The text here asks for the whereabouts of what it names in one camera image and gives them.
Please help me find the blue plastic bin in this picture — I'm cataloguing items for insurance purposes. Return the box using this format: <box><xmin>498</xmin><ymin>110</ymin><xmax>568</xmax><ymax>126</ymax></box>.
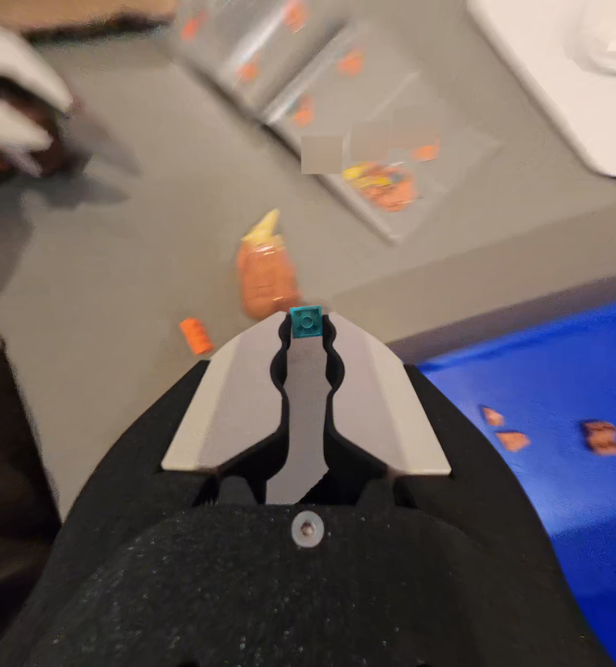
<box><xmin>417</xmin><ymin>296</ymin><xmax>616</xmax><ymax>667</ymax></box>

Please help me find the teal square toy brick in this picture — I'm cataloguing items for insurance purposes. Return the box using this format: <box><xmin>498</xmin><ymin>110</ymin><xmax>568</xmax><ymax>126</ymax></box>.
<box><xmin>289</xmin><ymin>306</ymin><xmax>323</xmax><ymax>340</ymax></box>

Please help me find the brown bricks heap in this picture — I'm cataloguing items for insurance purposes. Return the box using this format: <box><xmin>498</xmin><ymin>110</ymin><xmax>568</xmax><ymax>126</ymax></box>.
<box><xmin>481</xmin><ymin>405</ymin><xmax>616</xmax><ymax>570</ymax></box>

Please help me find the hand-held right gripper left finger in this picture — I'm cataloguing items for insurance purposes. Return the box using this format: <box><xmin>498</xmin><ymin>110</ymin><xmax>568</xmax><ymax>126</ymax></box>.
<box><xmin>161</xmin><ymin>311</ymin><xmax>293</xmax><ymax>475</ymax></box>

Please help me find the white metal stand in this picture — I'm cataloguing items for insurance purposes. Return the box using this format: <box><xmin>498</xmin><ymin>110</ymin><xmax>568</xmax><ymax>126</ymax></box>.
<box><xmin>467</xmin><ymin>0</ymin><xmax>616</xmax><ymax>179</ymax></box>

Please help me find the orange curved toy brick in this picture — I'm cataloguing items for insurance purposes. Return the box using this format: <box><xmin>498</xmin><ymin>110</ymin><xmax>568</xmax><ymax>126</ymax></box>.
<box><xmin>179</xmin><ymin>317</ymin><xmax>215</xmax><ymax>356</ymax></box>

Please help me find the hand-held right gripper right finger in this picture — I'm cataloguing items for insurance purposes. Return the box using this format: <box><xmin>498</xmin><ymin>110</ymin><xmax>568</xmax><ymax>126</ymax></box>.
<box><xmin>322</xmin><ymin>311</ymin><xmax>453</xmax><ymax>476</ymax></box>

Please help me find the brown tan brick-built head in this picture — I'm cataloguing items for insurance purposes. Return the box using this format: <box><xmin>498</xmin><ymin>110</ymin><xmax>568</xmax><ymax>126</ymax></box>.
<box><xmin>236</xmin><ymin>208</ymin><xmax>302</xmax><ymax>320</ymax></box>

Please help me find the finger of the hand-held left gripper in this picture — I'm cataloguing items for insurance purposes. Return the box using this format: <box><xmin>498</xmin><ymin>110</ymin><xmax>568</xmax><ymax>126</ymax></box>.
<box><xmin>0</xmin><ymin>16</ymin><xmax>74</xmax><ymax>113</ymax></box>
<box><xmin>0</xmin><ymin>96</ymin><xmax>53</xmax><ymax>152</ymax></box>

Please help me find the grey instruction booklet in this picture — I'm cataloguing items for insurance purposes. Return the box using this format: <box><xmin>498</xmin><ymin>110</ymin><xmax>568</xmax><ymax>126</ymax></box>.
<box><xmin>170</xmin><ymin>0</ymin><xmax>449</xmax><ymax>246</ymax></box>

